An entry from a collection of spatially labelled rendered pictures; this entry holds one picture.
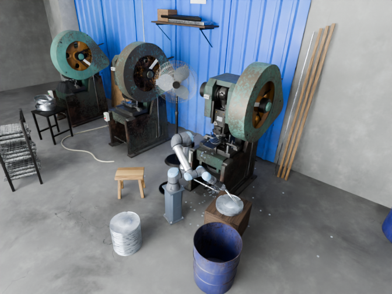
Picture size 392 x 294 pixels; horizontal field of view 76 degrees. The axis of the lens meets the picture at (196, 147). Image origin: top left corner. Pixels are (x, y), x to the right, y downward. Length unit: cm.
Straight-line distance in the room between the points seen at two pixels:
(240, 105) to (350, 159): 204
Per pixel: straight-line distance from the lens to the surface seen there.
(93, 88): 562
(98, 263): 284
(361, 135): 380
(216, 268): 222
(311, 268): 297
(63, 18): 713
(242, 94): 238
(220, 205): 272
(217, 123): 297
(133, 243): 271
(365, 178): 403
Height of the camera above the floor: 222
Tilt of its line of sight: 30 degrees down
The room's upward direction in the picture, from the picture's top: 3 degrees clockwise
